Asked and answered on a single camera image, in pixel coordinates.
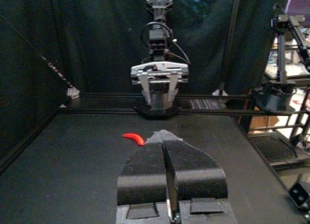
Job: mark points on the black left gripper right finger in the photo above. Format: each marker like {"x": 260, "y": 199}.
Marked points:
{"x": 197, "y": 173}

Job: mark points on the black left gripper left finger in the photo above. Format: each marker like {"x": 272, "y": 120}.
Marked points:
{"x": 140, "y": 173}

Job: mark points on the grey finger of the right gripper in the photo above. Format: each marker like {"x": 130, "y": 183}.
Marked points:
{"x": 172, "y": 87}
{"x": 144, "y": 90}

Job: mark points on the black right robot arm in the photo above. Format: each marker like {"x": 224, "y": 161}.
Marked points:
{"x": 156, "y": 40}

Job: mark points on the black perforated vent grille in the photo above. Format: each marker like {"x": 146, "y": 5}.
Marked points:
{"x": 203, "y": 104}

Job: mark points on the red toy chili pepper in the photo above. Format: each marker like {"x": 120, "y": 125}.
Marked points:
{"x": 134, "y": 138}

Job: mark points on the black cloth curtain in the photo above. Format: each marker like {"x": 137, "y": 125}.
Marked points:
{"x": 100, "y": 43}

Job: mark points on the black mesh shelf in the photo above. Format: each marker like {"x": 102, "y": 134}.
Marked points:
{"x": 272, "y": 147}

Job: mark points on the thin diagonal black rod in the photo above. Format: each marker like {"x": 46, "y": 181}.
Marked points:
{"x": 48, "y": 64}

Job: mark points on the white corner bracket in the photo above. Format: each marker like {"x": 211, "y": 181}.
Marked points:
{"x": 72, "y": 92}
{"x": 219, "y": 92}

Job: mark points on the black vertical frame pole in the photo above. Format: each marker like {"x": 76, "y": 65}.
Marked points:
{"x": 228, "y": 43}

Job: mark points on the black camera box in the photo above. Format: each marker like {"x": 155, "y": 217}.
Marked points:
{"x": 300, "y": 196}

